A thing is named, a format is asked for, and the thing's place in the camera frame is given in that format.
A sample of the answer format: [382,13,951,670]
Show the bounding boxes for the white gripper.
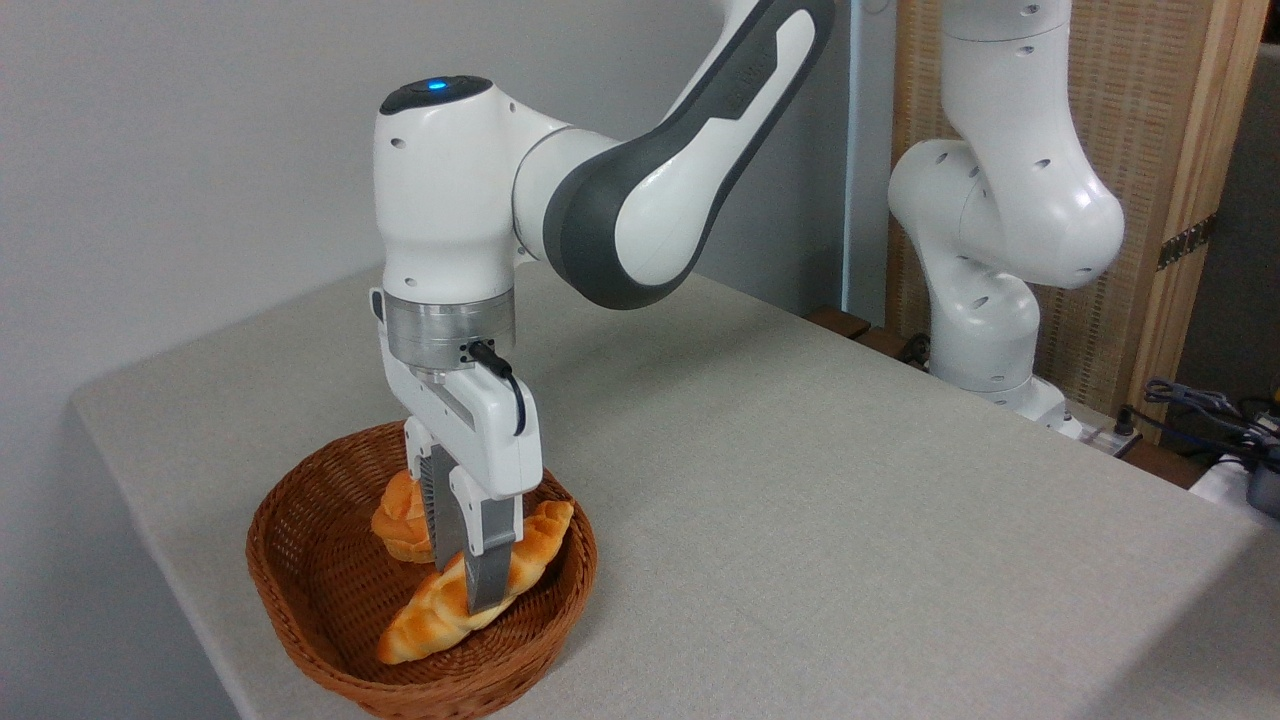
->
[370,290,544,614]

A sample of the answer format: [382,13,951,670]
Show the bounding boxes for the long braided bread loaf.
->
[377,499,577,667]

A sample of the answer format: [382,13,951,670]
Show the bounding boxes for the round orange bread roll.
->
[371,468,437,564]

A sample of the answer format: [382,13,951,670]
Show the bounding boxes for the brown woven wicker basket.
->
[246,420,599,720]

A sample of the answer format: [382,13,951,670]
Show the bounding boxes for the grey tablecloth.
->
[70,260,1280,720]

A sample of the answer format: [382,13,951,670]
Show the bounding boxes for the white connector block with plug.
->
[1060,403,1143,458]

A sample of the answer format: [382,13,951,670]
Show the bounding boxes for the metal screen hinge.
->
[1157,212,1219,271]

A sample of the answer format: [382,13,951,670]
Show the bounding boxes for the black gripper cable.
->
[468,340,527,437]

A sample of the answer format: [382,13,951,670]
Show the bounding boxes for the white vertical wall conduit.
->
[843,0,898,326]

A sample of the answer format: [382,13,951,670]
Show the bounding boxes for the tangled black and blue cables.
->
[1143,377,1280,471]

